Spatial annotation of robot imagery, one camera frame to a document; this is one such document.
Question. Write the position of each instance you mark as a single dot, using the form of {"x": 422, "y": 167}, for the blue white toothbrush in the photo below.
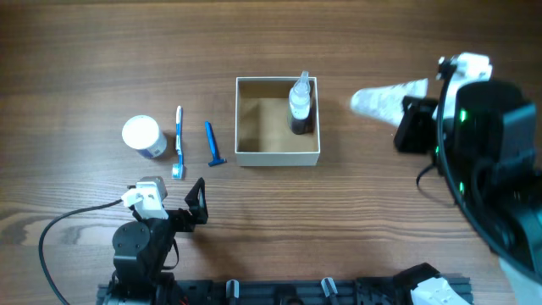
{"x": 178, "y": 169}

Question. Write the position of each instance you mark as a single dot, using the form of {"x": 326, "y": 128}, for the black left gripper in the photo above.
{"x": 184, "y": 216}

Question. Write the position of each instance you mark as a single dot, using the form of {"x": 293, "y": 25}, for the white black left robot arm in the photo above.
{"x": 142, "y": 245}

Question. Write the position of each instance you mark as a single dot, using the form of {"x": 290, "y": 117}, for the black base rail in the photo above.
{"x": 421, "y": 285}

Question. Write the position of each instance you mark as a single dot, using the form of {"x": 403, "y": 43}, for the white cotton swab tub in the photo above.
{"x": 143, "y": 134}

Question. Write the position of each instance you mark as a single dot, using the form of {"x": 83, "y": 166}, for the blue disposable razor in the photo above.
{"x": 217, "y": 160}

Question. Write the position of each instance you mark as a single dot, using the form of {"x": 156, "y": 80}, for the beige open cardboard box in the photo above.
{"x": 263, "y": 136}

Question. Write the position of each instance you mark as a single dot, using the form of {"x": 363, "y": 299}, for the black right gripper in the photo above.
{"x": 417, "y": 124}

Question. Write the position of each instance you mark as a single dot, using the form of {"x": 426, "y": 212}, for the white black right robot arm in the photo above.
{"x": 487, "y": 148}

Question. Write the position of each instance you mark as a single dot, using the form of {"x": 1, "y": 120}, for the white lotion tube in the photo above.
{"x": 385, "y": 103}

